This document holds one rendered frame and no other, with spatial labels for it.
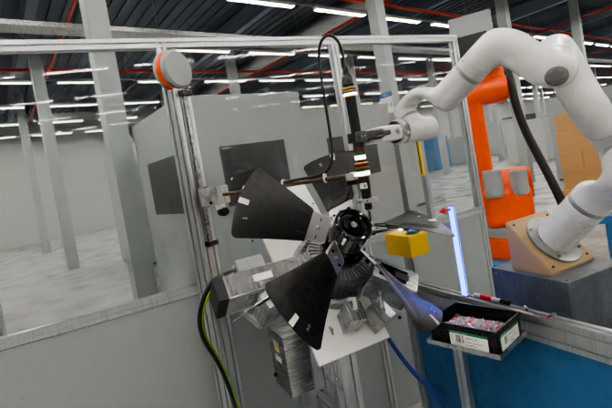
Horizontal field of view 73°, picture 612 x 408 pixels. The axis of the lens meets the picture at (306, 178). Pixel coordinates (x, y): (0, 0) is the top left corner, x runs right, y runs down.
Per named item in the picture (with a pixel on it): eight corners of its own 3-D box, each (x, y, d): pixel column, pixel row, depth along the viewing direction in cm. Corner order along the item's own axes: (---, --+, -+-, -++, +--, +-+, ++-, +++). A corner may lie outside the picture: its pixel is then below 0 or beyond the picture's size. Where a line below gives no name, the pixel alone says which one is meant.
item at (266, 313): (262, 328, 125) (252, 315, 127) (285, 311, 130) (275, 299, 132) (269, 308, 116) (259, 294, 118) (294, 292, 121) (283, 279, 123)
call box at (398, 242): (387, 257, 181) (383, 233, 181) (405, 251, 185) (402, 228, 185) (412, 261, 166) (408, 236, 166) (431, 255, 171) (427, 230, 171)
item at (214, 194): (198, 209, 162) (195, 188, 162) (210, 206, 168) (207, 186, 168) (219, 207, 157) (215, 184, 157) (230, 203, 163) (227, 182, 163)
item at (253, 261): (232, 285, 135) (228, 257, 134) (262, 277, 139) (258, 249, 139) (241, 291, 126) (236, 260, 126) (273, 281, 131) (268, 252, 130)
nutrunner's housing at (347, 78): (361, 210, 132) (337, 67, 131) (365, 209, 135) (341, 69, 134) (372, 209, 130) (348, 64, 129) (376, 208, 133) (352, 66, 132)
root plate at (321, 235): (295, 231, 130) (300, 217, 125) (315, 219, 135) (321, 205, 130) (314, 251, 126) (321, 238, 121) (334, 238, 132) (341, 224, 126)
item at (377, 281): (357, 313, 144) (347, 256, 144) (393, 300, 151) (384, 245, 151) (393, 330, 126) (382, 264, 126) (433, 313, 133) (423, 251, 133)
